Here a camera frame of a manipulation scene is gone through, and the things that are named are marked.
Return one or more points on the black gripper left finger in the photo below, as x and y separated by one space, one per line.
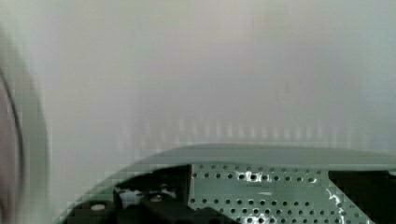
159 197

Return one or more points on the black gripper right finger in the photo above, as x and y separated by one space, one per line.
374 192

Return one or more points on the green perforated strainer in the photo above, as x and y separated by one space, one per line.
256 184

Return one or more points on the pink oval plate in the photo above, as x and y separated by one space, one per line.
24 159

